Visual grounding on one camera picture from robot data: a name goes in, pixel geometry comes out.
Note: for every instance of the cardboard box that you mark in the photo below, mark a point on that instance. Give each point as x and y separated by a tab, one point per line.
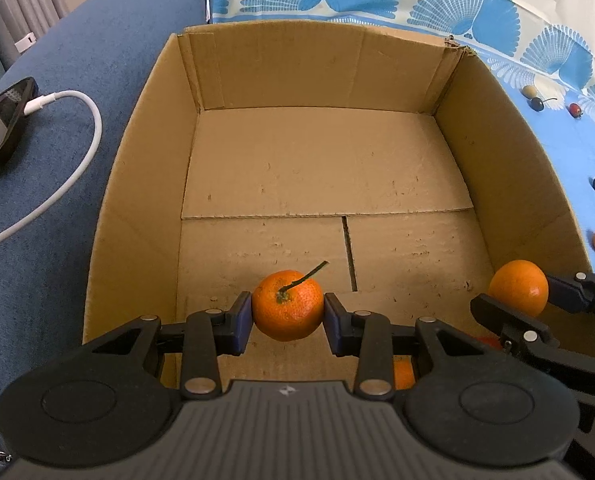
327	160

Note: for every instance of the grey curtain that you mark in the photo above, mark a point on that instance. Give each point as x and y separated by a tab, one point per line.
12	0

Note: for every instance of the mandarin with green stem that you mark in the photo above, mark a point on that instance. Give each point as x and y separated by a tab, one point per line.
287	307

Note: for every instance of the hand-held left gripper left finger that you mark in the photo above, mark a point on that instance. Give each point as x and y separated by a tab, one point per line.
242	322

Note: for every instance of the beige longan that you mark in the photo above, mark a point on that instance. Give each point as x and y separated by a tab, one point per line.
529	91

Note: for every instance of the dark cherry with stem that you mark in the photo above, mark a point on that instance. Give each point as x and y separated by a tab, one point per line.
538	104

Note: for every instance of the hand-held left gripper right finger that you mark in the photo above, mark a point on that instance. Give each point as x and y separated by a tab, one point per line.
333	322

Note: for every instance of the red cherry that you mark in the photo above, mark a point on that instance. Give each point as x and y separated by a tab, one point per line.
575	109

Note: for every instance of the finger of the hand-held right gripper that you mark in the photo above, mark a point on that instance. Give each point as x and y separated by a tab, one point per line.
507	317
577	292

